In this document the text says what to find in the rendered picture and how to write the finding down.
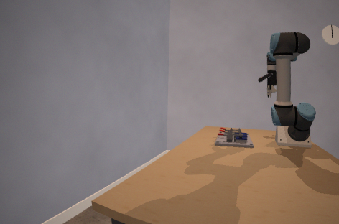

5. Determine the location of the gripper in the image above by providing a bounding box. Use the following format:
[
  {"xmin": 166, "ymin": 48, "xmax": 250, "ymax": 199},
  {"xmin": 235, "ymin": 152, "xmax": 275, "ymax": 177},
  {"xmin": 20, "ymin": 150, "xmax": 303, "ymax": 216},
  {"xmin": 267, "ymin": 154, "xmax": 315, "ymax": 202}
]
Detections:
[{"xmin": 267, "ymin": 70, "xmax": 277, "ymax": 98}]

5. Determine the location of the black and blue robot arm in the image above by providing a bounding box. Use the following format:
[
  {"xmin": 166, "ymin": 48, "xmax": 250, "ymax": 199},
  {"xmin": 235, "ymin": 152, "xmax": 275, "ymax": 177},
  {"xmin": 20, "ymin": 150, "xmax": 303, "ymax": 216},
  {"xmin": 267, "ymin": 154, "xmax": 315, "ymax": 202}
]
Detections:
[{"xmin": 266, "ymin": 32, "xmax": 316, "ymax": 141}]

